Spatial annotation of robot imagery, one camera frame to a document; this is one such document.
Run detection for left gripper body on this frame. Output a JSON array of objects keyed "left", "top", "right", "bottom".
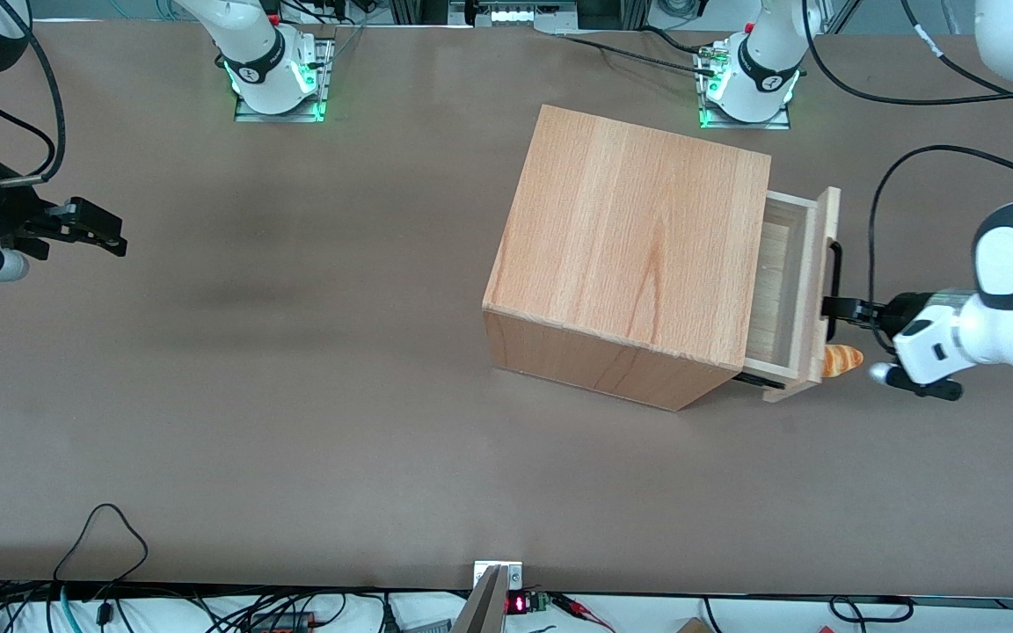
[{"left": 878, "top": 291, "right": 972, "bottom": 389}]

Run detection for light wooden drawer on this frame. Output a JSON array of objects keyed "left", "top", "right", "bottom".
[{"left": 740, "top": 186, "right": 842, "bottom": 404}]

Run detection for black metal drawer handle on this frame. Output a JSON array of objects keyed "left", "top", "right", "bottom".
[{"left": 822, "top": 241, "right": 844, "bottom": 342}]

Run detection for toy croissant bread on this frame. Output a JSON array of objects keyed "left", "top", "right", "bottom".
[{"left": 823, "top": 344, "right": 865, "bottom": 381}]

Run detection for light wooden cabinet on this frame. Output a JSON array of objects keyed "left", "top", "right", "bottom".
[{"left": 482, "top": 104, "right": 772, "bottom": 412}]

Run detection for red and black clip leads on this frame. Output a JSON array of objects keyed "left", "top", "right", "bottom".
[{"left": 549, "top": 592, "right": 616, "bottom": 633}]

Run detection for orange and black device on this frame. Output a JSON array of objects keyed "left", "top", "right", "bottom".
[{"left": 250, "top": 610, "right": 330, "bottom": 633}]

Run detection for device with white lights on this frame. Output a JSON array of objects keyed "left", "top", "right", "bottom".
[{"left": 448, "top": 0, "right": 579, "bottom": 34}]

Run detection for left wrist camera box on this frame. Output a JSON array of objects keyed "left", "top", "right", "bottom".
[{"left": 868, "top": 359, "right": 965, "bottom": 402}]

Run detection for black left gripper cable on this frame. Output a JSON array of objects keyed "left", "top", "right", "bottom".
[{"left": 867, "top": 144, "right": 1013, "bottom": 309}]

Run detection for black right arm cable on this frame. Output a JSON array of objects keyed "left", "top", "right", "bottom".
[{"left": 0, "top": 0, "right": 67, "bottom": 186}]

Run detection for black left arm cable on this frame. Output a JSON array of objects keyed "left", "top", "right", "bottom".
[{"left": 801, "top": 0, "right": 1013, "bottom": 108}]

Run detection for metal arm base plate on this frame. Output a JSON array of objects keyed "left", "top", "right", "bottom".
[
  {"left": 696, "top": 44, "right": 792, "bottom": 131},
  {"left": 234, "top": 35, "right": 335, "bottom": 123}
]

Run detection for black looped cable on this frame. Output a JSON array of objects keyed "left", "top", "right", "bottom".
[{"left": 53, "top": 503, "right": 149, "bottom": 608}]

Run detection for black coiled cable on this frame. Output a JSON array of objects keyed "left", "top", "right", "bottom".
[{"left": 827, "top": 595, "right": 915, "bottom": 624}]

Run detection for black cable to arm base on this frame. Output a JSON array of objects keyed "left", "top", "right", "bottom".
[{"left": 558, "top": 33, "right": 718, "bottom": 76}]

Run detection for small metal bracket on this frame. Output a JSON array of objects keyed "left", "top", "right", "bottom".
[{"left": 473, "top": 560, "right": 524, "bottom": 592}]

